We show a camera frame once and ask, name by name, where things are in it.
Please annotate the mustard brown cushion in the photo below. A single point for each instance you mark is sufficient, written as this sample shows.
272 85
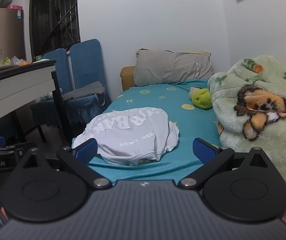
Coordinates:
126 77

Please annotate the low blue covered chair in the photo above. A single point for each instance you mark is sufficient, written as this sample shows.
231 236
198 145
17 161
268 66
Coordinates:
56 67

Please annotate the tall blue covered chair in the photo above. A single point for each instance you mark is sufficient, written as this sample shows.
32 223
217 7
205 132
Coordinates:
86 62

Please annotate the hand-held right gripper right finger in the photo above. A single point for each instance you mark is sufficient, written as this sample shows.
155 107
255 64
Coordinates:
203 150

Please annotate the brown refrigerator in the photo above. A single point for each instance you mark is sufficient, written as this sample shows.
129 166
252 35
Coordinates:
7 35

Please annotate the teal patterned bed sheet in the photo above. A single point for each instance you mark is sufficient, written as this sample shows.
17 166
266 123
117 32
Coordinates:
158 100

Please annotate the grey folded cloth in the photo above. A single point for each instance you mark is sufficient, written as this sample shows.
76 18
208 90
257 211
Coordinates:
83 91

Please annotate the pink container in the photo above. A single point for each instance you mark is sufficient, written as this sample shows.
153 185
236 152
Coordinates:
15 7

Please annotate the green plush toy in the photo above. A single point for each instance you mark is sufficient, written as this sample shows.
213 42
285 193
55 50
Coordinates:
201 98

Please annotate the white printed t-shirt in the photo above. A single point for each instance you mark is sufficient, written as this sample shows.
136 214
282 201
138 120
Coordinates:
133 135

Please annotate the green white container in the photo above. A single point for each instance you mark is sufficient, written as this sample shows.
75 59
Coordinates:
40 58

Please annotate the white desk with black legs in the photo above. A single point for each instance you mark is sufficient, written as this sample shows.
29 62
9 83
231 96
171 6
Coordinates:
12 90

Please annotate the clear plastic bag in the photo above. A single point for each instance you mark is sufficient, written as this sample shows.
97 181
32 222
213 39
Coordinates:
17 60

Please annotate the grey pillow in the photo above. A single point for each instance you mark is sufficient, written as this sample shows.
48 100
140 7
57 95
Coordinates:
170 67

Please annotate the dark door with metal grille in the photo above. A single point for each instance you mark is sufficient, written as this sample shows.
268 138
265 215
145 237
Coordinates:
52 15

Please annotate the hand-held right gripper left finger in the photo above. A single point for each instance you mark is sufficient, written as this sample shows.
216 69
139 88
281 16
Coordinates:
86 148

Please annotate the green bear print blanket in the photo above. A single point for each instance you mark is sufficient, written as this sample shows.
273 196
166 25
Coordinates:
233 135

